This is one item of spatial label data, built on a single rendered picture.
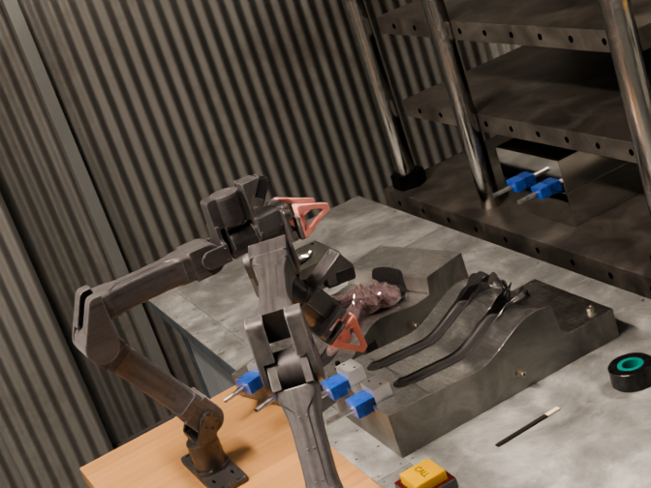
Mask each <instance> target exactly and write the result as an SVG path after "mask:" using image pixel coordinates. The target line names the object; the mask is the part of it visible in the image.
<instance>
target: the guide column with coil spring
mask: <svg viewBox="0 0 651 488"><path fill-rule="evenodd" d="M420 1H421V4H422V7H423V11H424V14H425V17H426V21H427V24H428V28H429V31H430V34H431V38H432V41H433V45H434V47H435V50H436V54H437V57H438V61H439V64H440V67H441V71H442V74H443V78H444V81H445V84H446V87H447V90H448V94H449V100H450V103H451V106H452V110H453V113H454V117H455V120H456V123H457V127H458V130H459V134H460V136H461V139H462V143H463V146H464V150H465V153H466V156H467V160H468V163H469V167H470V170H471V172H472V176H473V179H474V183H475V186H476V189H477V193H478V196H479V200H480V205H481V208H482V209H491V208H495V207H497V206H499V205H500V204H501V203H502V201H501V198H500V196H498V197H496V198H495V197H493V193H495V192H497V191H498V187H497V184H496V180H495V177H494V173H493V170H492V166H491V164H490V160H489V157H488V153H487V150H486V146H485V143H484V139H483V136H482V132H481V128H480V124H479V121H478V118H477V114H476V110H475V107H474V103H473V100H472V96H471V93H470V89H469V86H468V82H467V79H466V76H465V73H464V69H463V66H462V62H461V59H460V55H459V52H458V48H457V45H456V41H455V39H454V36H453V33H452V30H451V26H450V19H449V15H448V12H447V8H446V5H445V2H444V0H420Z"/></svg>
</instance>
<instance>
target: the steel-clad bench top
mask: <svg viewBox="0 0 651 488"><path fill-rule="evenodd" d="M314 240H316V241H318V242H320V243H323V244H325V245H327V246H328V247H330V248H332V249H335V250H337V251H339V252H340V254H341V255H342V256H343V257H344V258H346V259H347V260H348V261H351V262H352V263H354V262H355V261H357V260H358V259H360V258H362V257H363V256H365V255H366V254H367V253H369V252H370V251H372V250H373V249H375V248H376V247H378V246H379V245H385V246H395V247H406V248H417V249H427V250H438V251H450V252H460V253H461V255H462V258H463V260H464V264H465V267H466V270H467V273H468V277H470V275H471V274H473V273H478V272H479V271H482V272H485V273H486V274H488V275H490V274H491V272H495V273H496V274H497V276H498V277H499V279H500V280H501V279H502V280H505V281H506V282H507V284H508V285H509V284H510V282H511V290H515V289H517V288H519V287H521V286H523V285H524V284H526V283H528V282H530V281H532V280H534V279H536V280H538V281H541V282H544V283H546V284H549V285H551V286H553V287H556V288H558V289H561V290H565V291H568V292H570V293H573V294H576V295H578V296H581V297H584V298H586V299H589V300H591V301H594V302H597V303H599V304H602V305H605V306H606V307H609V308H611V309H613V313H614V317H615V320H616V324H617V327H618V331H619V335H620V336H618V337H616V338H615V339H613V340H611V341H609V342H608V343H606V344H604V345H602V346H600V347H599V348H597V349H595V350H593V351H591V352H589V353H587V354H586V355H584V356H582V357H580V358H579V359H578V360H576V361H574V362H572V363H571V364H569V365H567V366H565V367H564V368H562V369H560V370H558V371H556V372H555V373H553V374H551V375H549V376H548V377H546V378H544V379H542V380H541V381H538V382H536V383H534V384H533V385H531V386H529V387H527V388H526V389H524V390H522V391H520V392H518V393H517V394H515V395H513V396H511V398H509V399H507V400H505V401H504V402H502V403H500V404H498V405H496V406H495V407H493V408H491V409H489V410H488V411H486V412H483V413H482V414H480V415H478V416H476V417H474V418H473V419H471V420H469V421H467V422H466V423H464V424H462V425H460V426H459V427H457V428H455V429H453V430H451V431H450V432H448V433H446V434H444V435H443V436H442V437H440V438H438V439H437V440H435V441H433V442H430V443H429V444H427V445H425V446H423V447H422V448H420V449H418V450H416V451H415V452H413V453H411V454H409V455H407V456H406V457H404V458H401V457H400V456H399V455H397V454H396V453H395V452H393V451H392V450H390V449H389V448H388V447H386V446H385V445H384V444H382V443H381V442H379V441H378V440H376V439H375V438H374V437H372V436H371V435H370V434H368V433H367V432H366V431H364V430H363V429H361V428H360V427H359V426H357V425H356V424H355V423H353V421H352V420H350V419H349V418H347V417H344V418H342V419H340V420H338V421H336V422H334V423H333V424H331V425H329V426H326V424H325V430H326V433H327V437H328V441H329V444H330V446H331V447H332V448H333V449H334V450H336V451H337V452H338V453H339V454H341V455H342V456H343V457H344V458H346V459H347V460H348V461H349V462H351V463H352V464H353V465H354V466H356V467H357V468H358V469H359V470H361V471H362V472H363V473H365V474H366V475H367V476H368V477H370V478H371V479H372V480H373V481H375V482H376V483H377V484H378V485H380V486H381V487H382V488H395V485H394V482H395V481H397V480H399V479H400V476H399V475H400V474H401V473H403V472H405V471H406V470H408V469H409V468H411V467H412V466H414V465H416V464H418V463H420V462H421V461H423V460H425V459H427V458H428V459H430V460H431V461H433V462H434V463H435V464H437V465H438V466H440V467H441V468H442V469H444V470H445V471H447V472H448V473H450V474H451V475H453V476H454V477H455V478H456V480H457V483H458V486H459V487H458V488H651V386H649V387H648V388H646V389H643V390H640V391H637V392H621V391H618V390H616V389H614V388H613V386H612V384H611V380H610V376H609V372H608V370H607V367H608V365H609V363H610V362H611V361H612V360H613V359H615V358H616V357H618V356H620V355H623V354H627V353H632V352H642V353H646V354H649V355H650V356H651V299H649V298H646V297H643V296H640V295H637V294H635V293H632V292H629V291H626V290H622V289H619V288H617V287H614V286H611V285H608V284H606V283H603V282H600V281H597V280H594V279H591V278H589V277H586V276H583V275H580V274H577V273H575V272H572V271H570V270H567V269H564V268H562V267H559V266H556V265H553V264H550V263H547V262H545V261H542V260H539V259H534V258H531V257H529V256H526V255H523V254H520V253H518V252H516V251H513V250H510V249H507V248H504V247H501V246H499V245H496V244H493V243H490V242H487V241H485V240H482V239H479V238H476V237H474V236H471V235H469V234H466V233H463V232H460V231H457V230H455V229H450V228H447V227H444V226H441V225H439V224H436V223H433V222H430V221H427V220H424V219H422V218H420V217H417V216H414V215H411V214H409V213H406V212H403V211H400V210H397V209H394V208H392V207H389V206H386V205H383V204H380V203H378V202H376V201H373V200H370V199H367V198H363V197H360V196H357V197H355V198H352V199H350V200H348V201H346V202H343V203H341V204H339V205H337V206H335V207H333V208H331V209H329V211H328V212H327V213H326V214H325V216H324V217H323V218H322V219H321V220H320V222H319V223H318V224H317V226H316V227H315V229H314V230H313V231H312V233H311V234H310V236H309V237H307V238H305V239H303V240H302V239H299V238H298V241H296V242H295V243H293V245H294V249H295V250H296V249H298V248H300V247H302V246H304V245H306V244H308V243H310V242H312V241H314ZM148 301H150V302H151V303H152V304H153V305H155V306H156V307H157V308H158V309H160V310H161V311H162V312H163V313H165V314H166V315H167V316H168V317H170V318H171V319H172V320H174V321H175V322H176V323H177V324H178V325H180V326H181V327H182V328H183V329H185V330H186V331H187V332H188V333H190V334H191V335H192V336H193V337H195V338H196V339H197V340H198V341H200V342H201V343H202V344H203V345H205V346H206V347H207V348H208V349H210V350H211V351H212V352H214V353H215V354H216V355H217V356H219V357H220V358H221V359H222V360H224V361H225V362H226V363H227V364H229V365H230V366H231V367H232V368H233V369H235V370H238V369H239V368H241V367H242V366H243V365H245V364H246V363H248V362H249V361H251V360H252V359H253V358H254V355H253V353H252V350H251V347H250V344H249V341H248V338H247V335H246V332H245V328H244V320H246V319H250V318H252V317H254V316H255V315H256V312H257V310H258V307H259V298H258V297H257V296H256V293H255V291H254V288H253V285H252V283H251V280H250V278H249V276H248V274H247V271H246V269H245V267H244V263H243V259H242V257H240V258H238V259H234V258H233V257H232V261H231V262H229V263H227V264H225V265H224V267H223V268H222V270H221V271H220V272H218V273H217V274H215V275H212V276H210V277H208V278H206V279H204V280H202V281H200V282H199V281H194V282H192V283H190V284H187V285H185V286H180V287H177V288H175V289H172V290H169V291H167V292H164V293H162V294H160V295H158V296H156V297H154V298H152V299H149V300H148ZM555 407H558V408H560V410H559V411H558V412H556V413H554V414H552V415H551V416H549V417H547V418H546V419H544V420H542V421H541V422H539V423H538V424H536V425H534V426H533V427H531V428H529V429H528V430H526V431H524V432H523V433H521V434H520V435H518V436H516V437H515V438H513V439H511V440H510V441H508V442H506V443H504V444H503V445H501V446H499V447H498V446H496V445H495V444H496V443H497V442H499V441H501V440H503V439H504V438H506V437H507V436H509V435H511V434H512V433H514V432H516V431H517V430H519V429H521V428H522V427H524V426H525V425H527V424H529V423H530V422H532V421H534V420H535V419H537V418H539V417H540V416H542V415H543V414H545V413H547V412H549V411H551V410H552V409H554V408H555Z"/></svg>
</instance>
